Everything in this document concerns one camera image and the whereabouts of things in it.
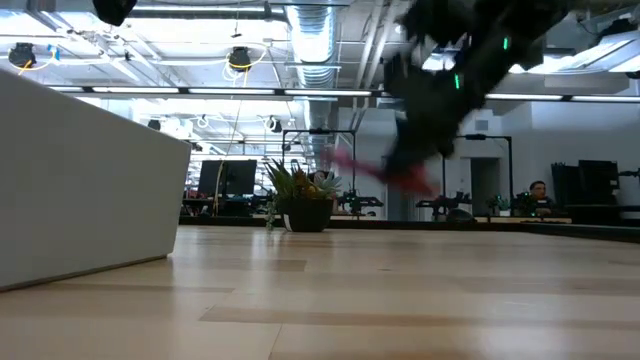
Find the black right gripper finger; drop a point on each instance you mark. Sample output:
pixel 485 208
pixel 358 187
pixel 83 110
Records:
pixel 442 142
pixel 402 155

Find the black aluminium table frame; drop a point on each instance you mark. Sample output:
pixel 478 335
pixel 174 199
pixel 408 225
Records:
pixel 450 226

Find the black background robot arm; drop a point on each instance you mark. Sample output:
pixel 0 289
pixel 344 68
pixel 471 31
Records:
pixel 360 201
pixel 442 202

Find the black background station frame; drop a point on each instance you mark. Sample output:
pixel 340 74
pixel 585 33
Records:
pixel 492 137
pixel 320 131

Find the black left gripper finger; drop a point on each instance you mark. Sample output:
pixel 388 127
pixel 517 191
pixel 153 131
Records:
pixel 114 10

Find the long ceiling light bar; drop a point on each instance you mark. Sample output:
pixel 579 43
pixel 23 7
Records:
pixel 560 97
pixel 225 91

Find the potted succulent plant black pot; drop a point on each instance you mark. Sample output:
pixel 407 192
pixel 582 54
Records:
pixel 305 205

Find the silver ceiling air duct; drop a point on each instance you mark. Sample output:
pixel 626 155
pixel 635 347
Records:
pixel 312 45

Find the black computer monitor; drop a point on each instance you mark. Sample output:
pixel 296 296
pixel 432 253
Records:
pixel 599 181
pixel 240 177
pixel 210 177
pixel 566 182

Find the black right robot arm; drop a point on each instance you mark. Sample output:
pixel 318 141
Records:
pixel 505 35

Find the white plastic bin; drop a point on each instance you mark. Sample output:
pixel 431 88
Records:
pixel 85 185

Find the small background potted plant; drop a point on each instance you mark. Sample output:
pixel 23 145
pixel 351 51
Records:
pixel 500 205

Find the person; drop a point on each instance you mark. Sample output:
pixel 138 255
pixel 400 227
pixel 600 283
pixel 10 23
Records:
pixel 540 197

